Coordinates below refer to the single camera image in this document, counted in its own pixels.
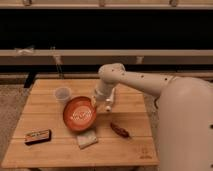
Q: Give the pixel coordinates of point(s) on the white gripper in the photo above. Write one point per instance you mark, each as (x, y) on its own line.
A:
(102, 91)

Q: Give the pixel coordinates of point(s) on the orange ceramic bowl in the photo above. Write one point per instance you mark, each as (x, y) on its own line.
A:
(79, 114)

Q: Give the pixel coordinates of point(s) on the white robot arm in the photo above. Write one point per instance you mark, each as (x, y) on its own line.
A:
(185, 110)

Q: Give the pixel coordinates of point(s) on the white tube bottle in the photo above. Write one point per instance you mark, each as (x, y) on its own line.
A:
(109, 104)

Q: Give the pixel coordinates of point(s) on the clear plastic cup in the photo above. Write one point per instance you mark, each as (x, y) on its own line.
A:
(62, 94)

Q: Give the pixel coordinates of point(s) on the beige sponge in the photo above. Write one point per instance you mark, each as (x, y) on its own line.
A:
(86, 139)

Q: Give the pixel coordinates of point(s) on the wooden table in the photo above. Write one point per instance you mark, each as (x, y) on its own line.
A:
(42, 112)

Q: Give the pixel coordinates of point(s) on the dark rectangular box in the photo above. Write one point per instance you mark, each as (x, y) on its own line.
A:
(38, 137)

